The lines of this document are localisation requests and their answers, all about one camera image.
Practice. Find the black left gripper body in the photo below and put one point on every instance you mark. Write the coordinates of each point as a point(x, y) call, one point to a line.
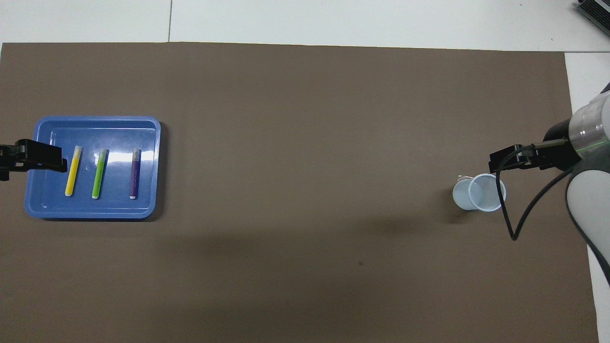
point(5, 159)

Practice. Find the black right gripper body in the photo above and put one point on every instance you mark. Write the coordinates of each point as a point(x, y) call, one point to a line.
point(557, 155)

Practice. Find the yellow pen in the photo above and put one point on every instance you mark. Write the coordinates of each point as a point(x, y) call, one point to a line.
point(73, 171)

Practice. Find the green pen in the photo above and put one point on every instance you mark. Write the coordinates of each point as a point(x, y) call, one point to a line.
point(99, 174)

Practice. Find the purple pen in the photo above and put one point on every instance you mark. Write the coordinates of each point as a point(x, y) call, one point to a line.
point(135, 176)

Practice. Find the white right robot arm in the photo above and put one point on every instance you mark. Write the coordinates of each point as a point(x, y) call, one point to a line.
point(591, 128)

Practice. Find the translucent plastic cup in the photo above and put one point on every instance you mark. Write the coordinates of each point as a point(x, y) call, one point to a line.
point(481, 195)

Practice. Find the blue plastic tray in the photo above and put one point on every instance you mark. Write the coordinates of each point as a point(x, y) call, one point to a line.
point(116, 205)

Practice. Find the dark grey ribbed device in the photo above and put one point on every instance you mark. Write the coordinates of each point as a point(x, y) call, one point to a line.
point(595, 12)

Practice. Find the brown table mat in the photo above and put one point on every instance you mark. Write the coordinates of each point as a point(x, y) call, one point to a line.
point(305, 143)

